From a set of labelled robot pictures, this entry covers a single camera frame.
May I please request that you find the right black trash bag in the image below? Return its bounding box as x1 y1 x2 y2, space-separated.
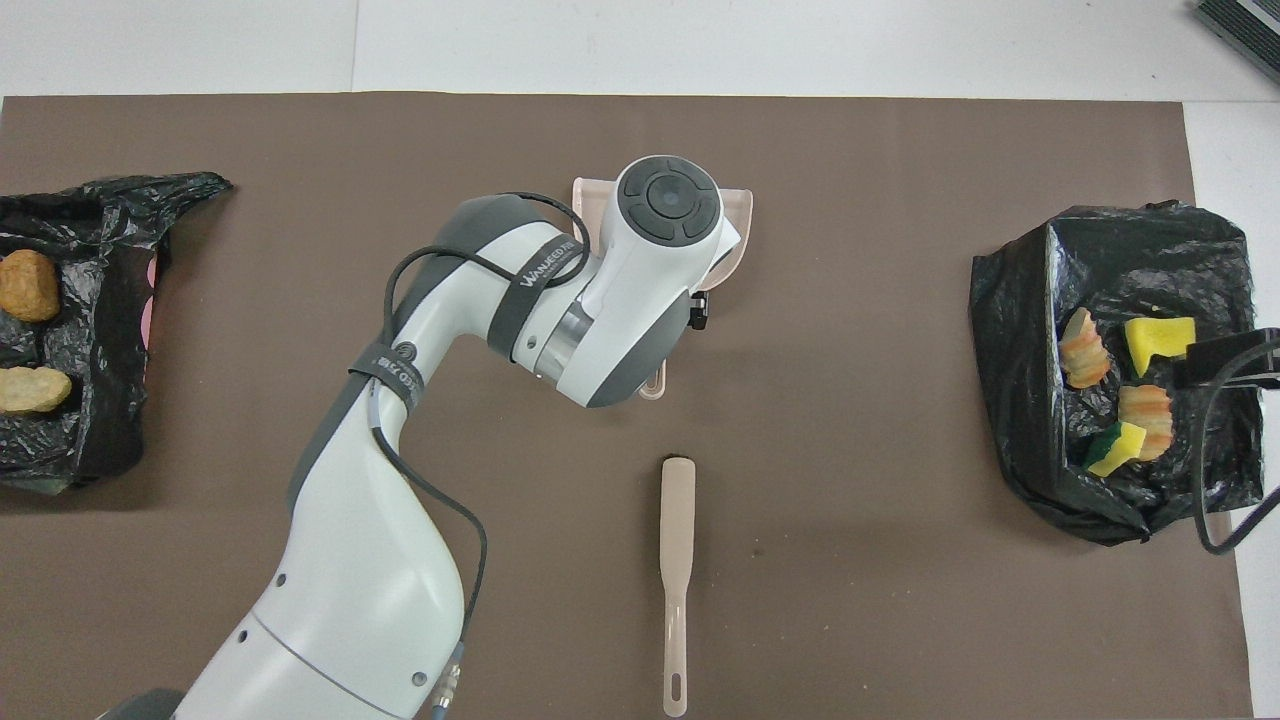
968 200 1266 547

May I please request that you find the grey ribbed device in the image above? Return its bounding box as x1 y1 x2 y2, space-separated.
1195 0 1280 56

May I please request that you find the black trash bag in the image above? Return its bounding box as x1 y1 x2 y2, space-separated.
0 174 234 498
968 200 1266 547

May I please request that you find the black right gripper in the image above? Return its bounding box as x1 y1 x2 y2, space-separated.
1171 327 1280 392

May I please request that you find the left black trash bag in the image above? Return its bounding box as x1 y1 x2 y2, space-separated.
0 174 234 498

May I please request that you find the L-shaped yellow sponge piece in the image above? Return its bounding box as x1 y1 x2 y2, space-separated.
1124 316 1199 379

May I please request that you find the beige plastic dustpan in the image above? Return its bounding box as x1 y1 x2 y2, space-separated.
571 177 756 402

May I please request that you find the pale flaky bread piece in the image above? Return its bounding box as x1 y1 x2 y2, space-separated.
1060 308 1111 389

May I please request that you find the brown fried nugget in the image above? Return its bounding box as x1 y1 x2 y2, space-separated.
0 249 62 324

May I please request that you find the orange striped croissant piece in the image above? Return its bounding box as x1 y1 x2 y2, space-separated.
1118 385 1173 461

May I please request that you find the brown table mat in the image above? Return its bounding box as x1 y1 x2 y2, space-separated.
0 92 1251 720

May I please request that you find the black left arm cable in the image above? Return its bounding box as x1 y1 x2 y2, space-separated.
365 191 593 720

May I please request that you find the small striped bread piece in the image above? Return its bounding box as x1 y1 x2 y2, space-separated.
0 366 74 416

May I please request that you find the green and yellow sponge piece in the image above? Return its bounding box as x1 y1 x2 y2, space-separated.
1085 421 1149 478

